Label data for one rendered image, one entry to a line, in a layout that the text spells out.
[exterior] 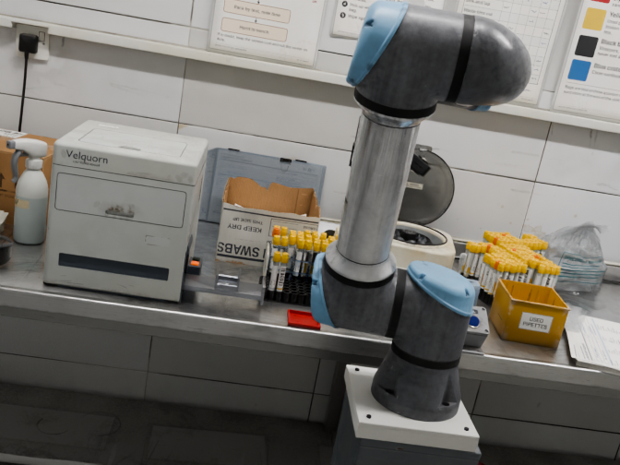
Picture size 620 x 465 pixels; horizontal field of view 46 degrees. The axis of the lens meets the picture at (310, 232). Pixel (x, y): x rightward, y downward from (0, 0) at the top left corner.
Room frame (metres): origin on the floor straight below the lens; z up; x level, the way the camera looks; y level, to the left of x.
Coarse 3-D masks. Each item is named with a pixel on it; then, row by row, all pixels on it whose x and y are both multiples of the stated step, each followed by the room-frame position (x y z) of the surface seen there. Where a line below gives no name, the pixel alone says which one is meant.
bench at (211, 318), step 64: (64, 320) 1.36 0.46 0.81; (128, 320) 1.35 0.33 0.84; (192, 320) 1.36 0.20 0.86; (256, 320) 1.39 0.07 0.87; (0, 384) 1.94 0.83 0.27; (512, 384) 1.46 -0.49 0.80; (576, 384) 1.45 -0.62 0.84; (0, 448) 1.64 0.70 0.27; (64, 448) 1.69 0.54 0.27; (128, 448) 1.74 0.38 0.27; (192, 448) 1.79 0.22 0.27; (256, 448) 1.85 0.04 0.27; (320, 448) 1.91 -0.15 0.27; (512, 448) 2.11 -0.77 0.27
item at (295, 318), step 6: (288, 312) 1.44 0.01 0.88; (294, 312) 1.46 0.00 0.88; (300, 312) 1.46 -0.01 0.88; (306, 312) 1.46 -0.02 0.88; (288, 318) 1.41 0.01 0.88; (294, 318) 1.43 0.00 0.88; (300, 318) 1.43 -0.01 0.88; (306, 318) 1.44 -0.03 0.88; (312, 318) 1.44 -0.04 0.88; (288, 324) 1.39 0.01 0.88; (294, 324) 1.39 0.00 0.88; (300, 324) 1.39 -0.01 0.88; (306, 324) 1.40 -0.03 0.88; (312, 324) 1.42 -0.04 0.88; (318, 324) 1.41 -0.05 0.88
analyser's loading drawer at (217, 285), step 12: (192, 276) 1.46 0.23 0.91; (204, 276) 1.48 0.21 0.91; (216, 276) 1.42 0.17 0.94; (228, 276) 1.48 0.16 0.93; (240, 276) 1.43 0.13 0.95; (264, 276) 1.49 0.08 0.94; (192, 288) 1.41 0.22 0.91; (204, 288) 1.41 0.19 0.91; (216, 288) 1.42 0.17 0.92; (228, 288) 1.42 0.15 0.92; (240, 288) 1.45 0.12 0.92; (252, 288) 1.46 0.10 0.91; (264, 288) 1.43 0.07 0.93
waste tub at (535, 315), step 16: (496, 288) 1.65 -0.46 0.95; (512, 288) 1.65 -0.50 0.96; (528, 288) 1.65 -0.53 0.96; (544, 288) 1.65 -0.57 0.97; (496, 304) 1.62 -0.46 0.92; (512, 304) 1.52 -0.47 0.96; (528, 304) 1.52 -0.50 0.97; (544, 304) 1.52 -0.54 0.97; (560, 304) 1.58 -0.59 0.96; (496, 320) 1.59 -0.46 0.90; (512, 320) 1.52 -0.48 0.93; (528, 320) 1.52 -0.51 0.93; (544, 320) 1.53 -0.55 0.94; (560, 320) 1.53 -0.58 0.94; (512, 336) 1.52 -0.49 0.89; (528, 336) 1.53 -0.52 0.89; (544, 336) 1.53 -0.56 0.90; (560, 336) 1.53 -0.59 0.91
